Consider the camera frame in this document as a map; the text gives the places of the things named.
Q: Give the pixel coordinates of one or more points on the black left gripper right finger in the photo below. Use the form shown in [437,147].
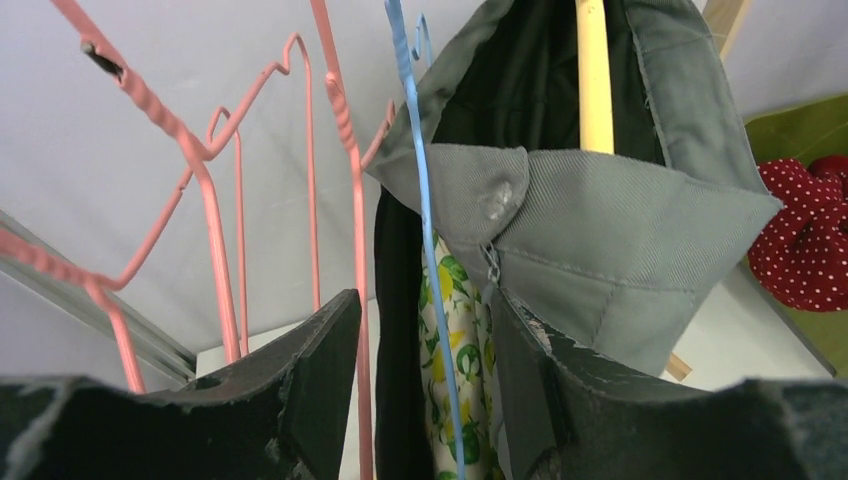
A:
[572,413]

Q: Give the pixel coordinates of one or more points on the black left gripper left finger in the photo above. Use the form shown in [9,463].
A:
[279,413]

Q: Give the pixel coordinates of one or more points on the black skirt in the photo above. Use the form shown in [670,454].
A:
[402,448]

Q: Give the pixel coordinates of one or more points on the yellow lemon print garment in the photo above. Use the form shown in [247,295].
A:
[473,358]

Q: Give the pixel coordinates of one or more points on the red polka dot skirt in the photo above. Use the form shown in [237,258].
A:
[801,255]

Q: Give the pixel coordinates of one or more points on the pink wire hanger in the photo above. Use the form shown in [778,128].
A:
[99,288]
[335,91]
[222,129]

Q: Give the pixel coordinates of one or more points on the grey pleated skirt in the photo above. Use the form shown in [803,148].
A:
[617,251]

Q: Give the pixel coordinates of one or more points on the yellow hanger with metal hook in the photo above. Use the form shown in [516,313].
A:
[595,99]

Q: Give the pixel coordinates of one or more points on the aluminium corner profile left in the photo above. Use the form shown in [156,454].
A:
[151,343]

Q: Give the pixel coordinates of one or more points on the green plastic laundry basket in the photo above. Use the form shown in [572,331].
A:
[808,132]

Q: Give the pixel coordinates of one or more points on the wooden clothes rack frame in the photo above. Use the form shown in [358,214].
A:
[724,19]

